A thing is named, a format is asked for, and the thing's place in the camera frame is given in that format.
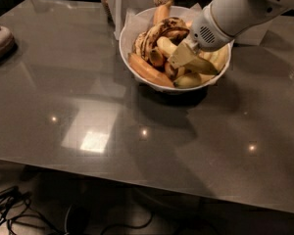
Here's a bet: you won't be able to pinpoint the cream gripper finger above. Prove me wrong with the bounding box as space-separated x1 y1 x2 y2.
168 43 196 69

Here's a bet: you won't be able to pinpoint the long yellow banana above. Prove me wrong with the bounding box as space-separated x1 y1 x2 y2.
157 36 219 75

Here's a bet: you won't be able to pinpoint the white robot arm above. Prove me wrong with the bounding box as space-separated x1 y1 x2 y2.
169 0 294 68

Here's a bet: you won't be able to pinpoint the small yellow banana bottom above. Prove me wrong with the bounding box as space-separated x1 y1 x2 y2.
173 72 214 89

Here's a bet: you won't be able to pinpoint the yellow-green banana right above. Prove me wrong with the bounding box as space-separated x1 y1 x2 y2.
199 46 228 71

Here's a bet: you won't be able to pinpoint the orange banana top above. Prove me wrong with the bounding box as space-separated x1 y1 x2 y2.
153 1 172 24

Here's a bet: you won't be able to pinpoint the orange banana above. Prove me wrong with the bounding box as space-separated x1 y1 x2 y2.
128 53 173 88
153 1 172 24

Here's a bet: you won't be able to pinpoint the brown spotted banana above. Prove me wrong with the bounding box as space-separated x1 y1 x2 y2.
141 17 189 61

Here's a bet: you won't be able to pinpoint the orange banana front left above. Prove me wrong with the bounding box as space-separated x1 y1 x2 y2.
128 53 173 88

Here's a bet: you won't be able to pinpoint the white bowl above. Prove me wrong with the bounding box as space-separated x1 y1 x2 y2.
120 21 232 94

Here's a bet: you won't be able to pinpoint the white paper liner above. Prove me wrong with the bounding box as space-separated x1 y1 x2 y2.
120 4 202 53

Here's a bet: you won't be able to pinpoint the white chair left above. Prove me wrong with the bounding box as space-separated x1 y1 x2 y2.
101 0 155 41

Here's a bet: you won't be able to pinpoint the black floor cables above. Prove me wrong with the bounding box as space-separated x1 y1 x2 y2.
0 185 220 235

